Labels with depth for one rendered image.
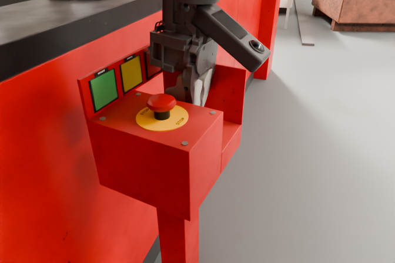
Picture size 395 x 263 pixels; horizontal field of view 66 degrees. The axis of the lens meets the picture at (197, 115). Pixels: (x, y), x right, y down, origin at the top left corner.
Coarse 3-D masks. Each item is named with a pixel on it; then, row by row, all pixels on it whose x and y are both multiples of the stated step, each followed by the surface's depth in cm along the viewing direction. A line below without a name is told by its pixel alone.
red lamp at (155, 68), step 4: (148, 52) 50; (148, 56) 50; (148, 60) 50; (148, 64) 51; (148, 68) 51; (152, 68) 52; (156, 68) 53; (160, 68) 54; (148, 72) 51; (152, 72) 52; (156, 72) 53; (148, 76) 51
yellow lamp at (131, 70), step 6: (132, 60) 46; (138, 60) 48; (126, 66) 46; (132, 66) 47; (138, 66) 48; (126, 72) 46; (132, 72) 47; (138, 72) 49; (126, 78) 46; (132, 78) 48; (138, 78) 49; (126, 84) 47; (132, 84) 48; (126, 90) 47
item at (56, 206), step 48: (240, 0) 156; (96, 48) 57; (0, 96) 40; (48, 96) 48; (0, 144) 42; (48, 144) 50; (0, 192) 43; (48, 192) 52; (96, 192) 66; (0, 240) 45; (48, 240) 54; (96, 240) 69; (144, 240) 95
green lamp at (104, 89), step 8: (112, 72) 43; (96, 80) 41; (104, 80) 42; (112, 80) 43; (96, 88) 41; (104, 88) 42; (112, 88) 44; (96, 96) 41; (104, 96) 43; (112, 96) 44; (96, 104) 42; (104, 104) 43
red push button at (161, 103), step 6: (150, 96) 42; (156, 96) 41; (162, 96) 41; (168, 96) 41; (150, 102) 40; (156, 102) 40; (162, 102) 40; (168, 102) 40; (174, 102) 40; (150, 108) 40; (156, 108) 39; (162, 108) 39; (168, 108) 39; (156, 114) 41; (162, 114) 41; (168, 114) 41
